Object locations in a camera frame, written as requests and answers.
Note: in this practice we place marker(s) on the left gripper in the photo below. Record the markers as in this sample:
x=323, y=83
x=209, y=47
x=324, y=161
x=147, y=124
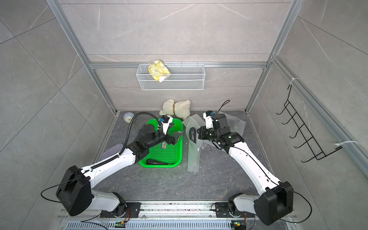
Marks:
x=172, y=140

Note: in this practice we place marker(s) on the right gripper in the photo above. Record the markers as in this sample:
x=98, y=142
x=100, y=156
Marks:
x=205, y=138

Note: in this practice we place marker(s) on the dark eggplant bottom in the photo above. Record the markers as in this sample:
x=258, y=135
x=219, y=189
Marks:
x=155, y=162

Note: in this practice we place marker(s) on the dark eggplant diagonal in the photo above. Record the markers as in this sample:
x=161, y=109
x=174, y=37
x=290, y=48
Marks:
x=192, y=134

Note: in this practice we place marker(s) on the clear zip-top bag stack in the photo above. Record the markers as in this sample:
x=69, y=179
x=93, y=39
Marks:
x=193, y=157

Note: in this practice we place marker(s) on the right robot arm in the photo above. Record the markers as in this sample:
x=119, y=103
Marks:
x=275, y=198

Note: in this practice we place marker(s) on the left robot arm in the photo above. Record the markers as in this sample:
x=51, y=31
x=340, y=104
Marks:
x=76, y=192

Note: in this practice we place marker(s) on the green plastic basket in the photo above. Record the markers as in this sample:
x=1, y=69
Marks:
x=170, y=154

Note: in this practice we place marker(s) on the white plush toy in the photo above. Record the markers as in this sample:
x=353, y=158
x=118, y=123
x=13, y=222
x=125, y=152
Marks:
x=179, y=109

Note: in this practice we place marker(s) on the grey glasses case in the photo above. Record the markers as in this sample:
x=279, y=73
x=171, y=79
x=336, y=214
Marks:
x=111, y=152

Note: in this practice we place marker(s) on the yellow snack packet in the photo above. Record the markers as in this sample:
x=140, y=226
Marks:
x=158, y=70

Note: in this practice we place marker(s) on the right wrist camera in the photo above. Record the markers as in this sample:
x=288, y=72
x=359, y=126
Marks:
x=208, y=119

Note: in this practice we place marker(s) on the white wire wall basket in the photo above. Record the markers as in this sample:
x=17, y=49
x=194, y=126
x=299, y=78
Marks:
x=180, y=77

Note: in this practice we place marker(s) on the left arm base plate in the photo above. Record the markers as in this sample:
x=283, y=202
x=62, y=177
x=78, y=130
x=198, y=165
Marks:
x=131, y=210

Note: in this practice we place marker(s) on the aluminium mounting rail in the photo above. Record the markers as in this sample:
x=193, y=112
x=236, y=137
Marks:
x=169, y=215

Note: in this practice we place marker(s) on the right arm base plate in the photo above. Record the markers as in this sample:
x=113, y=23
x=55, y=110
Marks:
x=228, y=210

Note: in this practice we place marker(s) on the black wire hook rack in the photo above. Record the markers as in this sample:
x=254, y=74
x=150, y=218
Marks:
x=303, y=131

